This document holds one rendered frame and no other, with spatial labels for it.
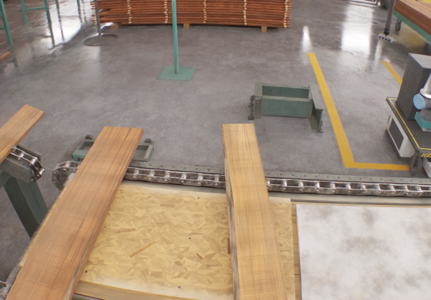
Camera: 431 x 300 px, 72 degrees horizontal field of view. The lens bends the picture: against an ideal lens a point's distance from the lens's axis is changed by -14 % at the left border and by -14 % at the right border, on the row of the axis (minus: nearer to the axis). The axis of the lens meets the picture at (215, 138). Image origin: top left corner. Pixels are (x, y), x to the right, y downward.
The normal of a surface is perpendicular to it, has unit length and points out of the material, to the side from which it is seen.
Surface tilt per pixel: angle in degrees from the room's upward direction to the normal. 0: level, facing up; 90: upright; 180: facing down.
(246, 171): 0
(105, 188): 0
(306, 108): 90
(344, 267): 0
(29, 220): 90
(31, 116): 22
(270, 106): 90
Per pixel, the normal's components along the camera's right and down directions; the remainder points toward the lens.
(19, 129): 0.37, -0.74
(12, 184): -0.11, 0.57
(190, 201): 0.00, -0.82
